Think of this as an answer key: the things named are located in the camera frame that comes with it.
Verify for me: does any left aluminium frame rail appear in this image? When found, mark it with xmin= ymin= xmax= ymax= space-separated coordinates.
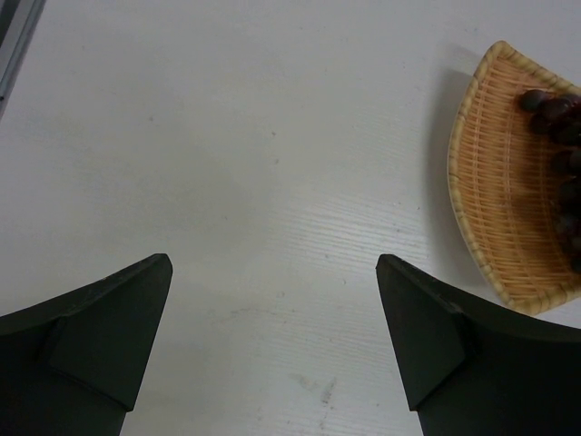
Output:
xmin=0 ymin=0 xmax=46 ymax=115

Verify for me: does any dark red grape bunch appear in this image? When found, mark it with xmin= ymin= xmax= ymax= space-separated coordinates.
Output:
xmin=517 ymin=89 xmax=580 ymax=273

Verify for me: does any woven triangular bamboo basket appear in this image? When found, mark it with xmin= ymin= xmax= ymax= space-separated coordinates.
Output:
xmin=448 ymin=41 xmax=580 ymax=315

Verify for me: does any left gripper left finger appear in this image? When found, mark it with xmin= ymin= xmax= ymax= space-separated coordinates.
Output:
xmin=1 ymin=253 xmax=172 ymax=435

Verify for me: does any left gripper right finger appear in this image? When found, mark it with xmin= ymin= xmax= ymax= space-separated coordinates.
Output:
xmin=376 ymin=254 xmax=580 ymax=435

